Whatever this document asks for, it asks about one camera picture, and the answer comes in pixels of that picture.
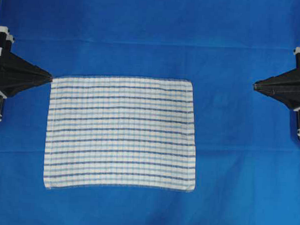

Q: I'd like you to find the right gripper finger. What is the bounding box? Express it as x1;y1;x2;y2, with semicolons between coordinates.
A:
254;68;300;87
253;86;300;110

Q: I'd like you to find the blue striped white towel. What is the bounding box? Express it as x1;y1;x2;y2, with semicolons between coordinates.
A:
43;76;196;192

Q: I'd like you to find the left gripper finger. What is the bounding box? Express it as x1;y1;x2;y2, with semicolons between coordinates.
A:
0;51;52;79
0;77;52;98

